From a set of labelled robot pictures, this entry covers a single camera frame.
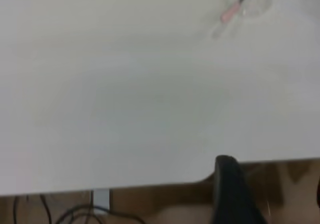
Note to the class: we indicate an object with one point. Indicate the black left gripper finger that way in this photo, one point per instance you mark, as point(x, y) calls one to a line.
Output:
point(232, 199)

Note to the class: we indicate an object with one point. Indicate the grey metal table bracket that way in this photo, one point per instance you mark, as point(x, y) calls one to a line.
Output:
point(101, 199)

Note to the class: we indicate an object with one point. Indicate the clear round glass lid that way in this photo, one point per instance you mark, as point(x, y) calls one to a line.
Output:
point(261, 6)

